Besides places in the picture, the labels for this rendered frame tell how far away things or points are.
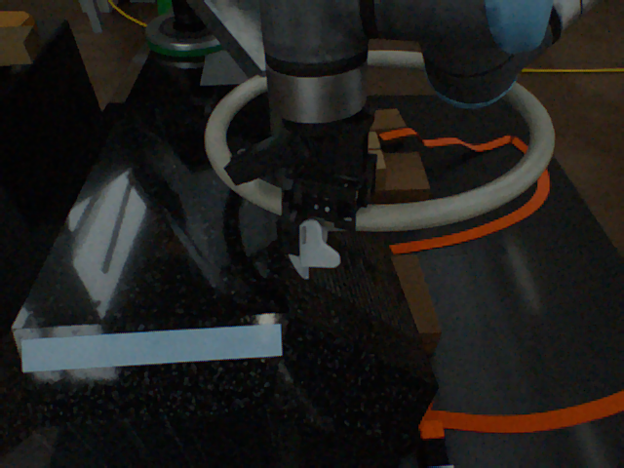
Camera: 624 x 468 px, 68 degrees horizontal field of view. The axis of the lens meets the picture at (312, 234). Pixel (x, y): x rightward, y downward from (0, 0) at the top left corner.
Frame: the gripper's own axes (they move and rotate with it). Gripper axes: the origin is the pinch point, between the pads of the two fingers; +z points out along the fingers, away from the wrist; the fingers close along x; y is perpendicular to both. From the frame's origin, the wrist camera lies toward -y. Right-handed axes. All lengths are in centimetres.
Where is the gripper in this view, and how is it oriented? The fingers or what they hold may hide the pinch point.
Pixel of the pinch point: (308, 254)
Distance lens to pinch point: 57.5
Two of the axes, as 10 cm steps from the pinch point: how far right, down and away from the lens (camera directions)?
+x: 4.0, -6.2, 6.8
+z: 0.5, 7.5, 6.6
